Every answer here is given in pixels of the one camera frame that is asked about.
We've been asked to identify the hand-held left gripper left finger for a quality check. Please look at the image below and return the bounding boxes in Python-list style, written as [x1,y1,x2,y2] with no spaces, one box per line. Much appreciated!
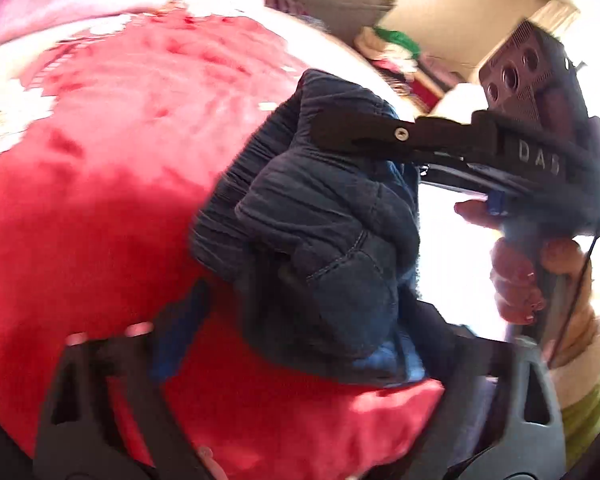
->
[32,279,217,480]

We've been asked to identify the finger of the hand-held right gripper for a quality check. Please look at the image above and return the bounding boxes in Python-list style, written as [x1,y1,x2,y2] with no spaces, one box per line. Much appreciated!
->
[311,108,497,162]

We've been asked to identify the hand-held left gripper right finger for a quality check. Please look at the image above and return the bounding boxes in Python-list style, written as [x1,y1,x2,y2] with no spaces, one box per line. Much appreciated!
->
[395,305,569,480]

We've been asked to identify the blue denim pants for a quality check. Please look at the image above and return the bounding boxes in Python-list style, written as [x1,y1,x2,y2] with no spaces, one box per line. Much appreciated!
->
[190,69,481,386]

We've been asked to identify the person's right forearm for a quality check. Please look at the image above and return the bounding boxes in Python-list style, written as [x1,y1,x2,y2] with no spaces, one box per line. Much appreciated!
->
[547,260,600,468]

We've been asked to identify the person's right hand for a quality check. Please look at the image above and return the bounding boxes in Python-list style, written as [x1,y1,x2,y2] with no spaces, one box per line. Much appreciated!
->
[454,200,595,327]

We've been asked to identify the person's left hand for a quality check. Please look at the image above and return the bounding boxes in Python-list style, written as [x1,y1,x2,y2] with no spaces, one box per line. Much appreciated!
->
[195,445,231,480]

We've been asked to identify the stack of folded clothes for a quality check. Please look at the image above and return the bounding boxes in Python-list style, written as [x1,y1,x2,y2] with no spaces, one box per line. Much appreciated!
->
[355,25,448,116]

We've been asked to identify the red floral blanket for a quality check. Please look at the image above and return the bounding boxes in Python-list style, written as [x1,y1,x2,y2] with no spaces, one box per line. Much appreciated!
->
[0,0,446,480]

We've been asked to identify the black cable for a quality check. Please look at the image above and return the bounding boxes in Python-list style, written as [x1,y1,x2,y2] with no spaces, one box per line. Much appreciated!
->
[550,227,600,363]

